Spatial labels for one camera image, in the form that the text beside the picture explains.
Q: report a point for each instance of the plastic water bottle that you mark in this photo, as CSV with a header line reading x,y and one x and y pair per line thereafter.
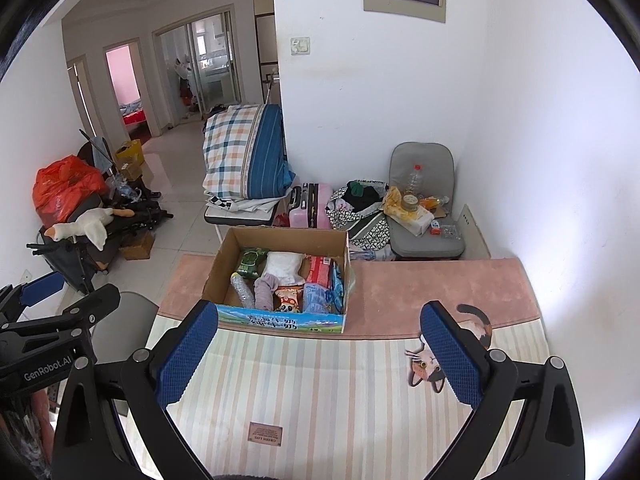
x,y
414,180

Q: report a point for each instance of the dark fuzzy sleeve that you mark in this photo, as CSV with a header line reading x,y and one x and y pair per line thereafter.
x,y
239,477

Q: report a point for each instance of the white goose plush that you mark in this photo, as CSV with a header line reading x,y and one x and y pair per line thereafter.
x,y
91,224

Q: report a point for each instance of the orange plastic bag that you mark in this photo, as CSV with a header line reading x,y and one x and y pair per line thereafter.
x,y
62,186

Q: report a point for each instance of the plaid folded bedding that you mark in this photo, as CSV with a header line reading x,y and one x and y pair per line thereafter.
x,y
245,154

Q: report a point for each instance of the cardboard milk box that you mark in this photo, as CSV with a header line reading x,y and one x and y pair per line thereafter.
x,y
310,242

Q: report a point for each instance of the green snack packet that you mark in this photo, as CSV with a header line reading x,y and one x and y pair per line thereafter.
x,y
250,260

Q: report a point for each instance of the striped cat table mat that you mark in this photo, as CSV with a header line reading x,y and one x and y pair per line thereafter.
x,y
298,408

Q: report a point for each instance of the blue wafer packet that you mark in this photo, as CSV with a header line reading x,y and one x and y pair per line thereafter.
x,y
337,287

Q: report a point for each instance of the brown cardboard box on floor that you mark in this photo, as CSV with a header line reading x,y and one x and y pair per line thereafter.
x,y
137,247

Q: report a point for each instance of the tape roll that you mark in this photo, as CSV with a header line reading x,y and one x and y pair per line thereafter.
x,y
409,202

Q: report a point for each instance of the pink suitcase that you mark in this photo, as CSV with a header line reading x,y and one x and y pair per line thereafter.
x,y
307,207

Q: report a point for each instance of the small bottle in box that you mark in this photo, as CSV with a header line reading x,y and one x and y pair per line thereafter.
x,y
243,291

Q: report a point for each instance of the wall switch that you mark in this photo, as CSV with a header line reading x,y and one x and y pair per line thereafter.
x,y
300,46

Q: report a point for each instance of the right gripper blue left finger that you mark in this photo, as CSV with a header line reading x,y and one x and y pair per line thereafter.
x,y
89,441

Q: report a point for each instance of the lilac soft cloth toy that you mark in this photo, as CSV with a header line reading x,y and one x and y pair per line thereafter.
x,y
264,288

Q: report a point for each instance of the red snack packet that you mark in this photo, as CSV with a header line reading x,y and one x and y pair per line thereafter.
x,y
319,271

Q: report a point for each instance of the grey chair by wall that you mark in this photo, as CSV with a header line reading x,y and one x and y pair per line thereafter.
x,y
443,239

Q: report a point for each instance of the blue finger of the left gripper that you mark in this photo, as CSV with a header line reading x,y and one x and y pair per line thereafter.
x,y
36,291
92,308

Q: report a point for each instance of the panda snack packet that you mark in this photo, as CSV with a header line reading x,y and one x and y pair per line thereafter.
x,y
289,299

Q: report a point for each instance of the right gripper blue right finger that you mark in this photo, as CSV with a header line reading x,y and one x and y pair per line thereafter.
x,y
547,441

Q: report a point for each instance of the white soft pouch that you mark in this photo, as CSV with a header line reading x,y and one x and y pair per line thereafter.
x,y
285,266

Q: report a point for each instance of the yellow bag on chair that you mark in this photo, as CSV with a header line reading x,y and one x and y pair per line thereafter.
x,y
416,221

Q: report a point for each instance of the black white clothes pile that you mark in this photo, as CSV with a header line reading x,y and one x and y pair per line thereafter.
x,y
357,209

